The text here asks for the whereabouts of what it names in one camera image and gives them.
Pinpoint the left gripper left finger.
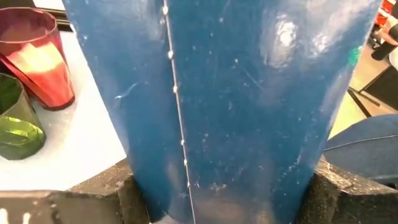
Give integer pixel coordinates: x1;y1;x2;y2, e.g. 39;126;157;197
0;157;150;224

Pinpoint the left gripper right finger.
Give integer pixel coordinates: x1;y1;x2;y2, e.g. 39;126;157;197
297;157;398;224

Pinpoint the blue frosted flakes cereal box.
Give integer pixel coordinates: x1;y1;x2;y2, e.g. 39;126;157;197
62;0;382;224

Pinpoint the person's leg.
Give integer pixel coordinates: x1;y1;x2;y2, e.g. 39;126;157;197
323;113;398;189

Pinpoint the green faceted cup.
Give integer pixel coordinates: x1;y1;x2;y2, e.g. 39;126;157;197
0;73;47;161

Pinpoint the red faceted cup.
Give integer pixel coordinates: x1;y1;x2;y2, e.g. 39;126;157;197
0;6;76;111

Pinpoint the person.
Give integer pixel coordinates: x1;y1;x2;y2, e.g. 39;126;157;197
371;17;398;62

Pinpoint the red object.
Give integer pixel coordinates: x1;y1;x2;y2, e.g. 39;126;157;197
376;0;395;27

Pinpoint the black table frame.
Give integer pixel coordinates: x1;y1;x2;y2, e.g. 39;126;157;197
34;7;73;32

